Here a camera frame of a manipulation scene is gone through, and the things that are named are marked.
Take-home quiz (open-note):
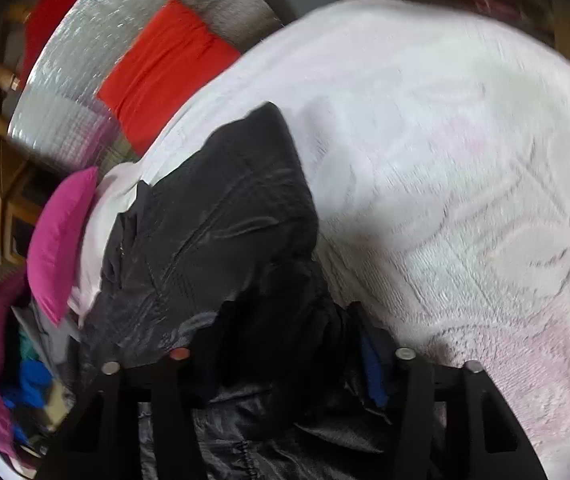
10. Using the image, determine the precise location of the red cloth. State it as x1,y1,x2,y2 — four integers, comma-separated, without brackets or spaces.
20,0,112,86
97,0,243,156

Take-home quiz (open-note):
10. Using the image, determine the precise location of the white textured blanket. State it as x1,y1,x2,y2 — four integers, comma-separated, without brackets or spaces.
67,0,570,480

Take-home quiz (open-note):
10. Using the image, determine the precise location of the blue cloth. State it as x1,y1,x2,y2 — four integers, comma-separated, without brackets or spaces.
2,360,52,413

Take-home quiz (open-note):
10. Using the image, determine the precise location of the grey cloth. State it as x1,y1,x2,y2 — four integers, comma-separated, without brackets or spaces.
29,302,82,363

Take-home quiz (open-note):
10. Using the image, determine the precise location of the black jacket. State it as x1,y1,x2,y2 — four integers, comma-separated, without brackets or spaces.
77,101,446,480

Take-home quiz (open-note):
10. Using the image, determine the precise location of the pink pillow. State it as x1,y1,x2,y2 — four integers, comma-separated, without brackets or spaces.
27,166,100,326

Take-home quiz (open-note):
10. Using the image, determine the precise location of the silver foil mat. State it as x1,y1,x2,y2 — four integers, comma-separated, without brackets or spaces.
7,0,291,176

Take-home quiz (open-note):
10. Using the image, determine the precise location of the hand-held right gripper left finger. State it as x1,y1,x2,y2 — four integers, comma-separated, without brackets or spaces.
35,347,211,480

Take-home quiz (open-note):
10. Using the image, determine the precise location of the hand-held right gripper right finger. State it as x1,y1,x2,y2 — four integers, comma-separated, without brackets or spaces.
347,302,548,480

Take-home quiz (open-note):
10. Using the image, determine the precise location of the wooden furniture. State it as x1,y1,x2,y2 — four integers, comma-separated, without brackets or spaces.
0,0,40,266

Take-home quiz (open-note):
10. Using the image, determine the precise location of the teal cloth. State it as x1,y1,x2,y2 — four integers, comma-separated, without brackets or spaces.
17,330,40,361

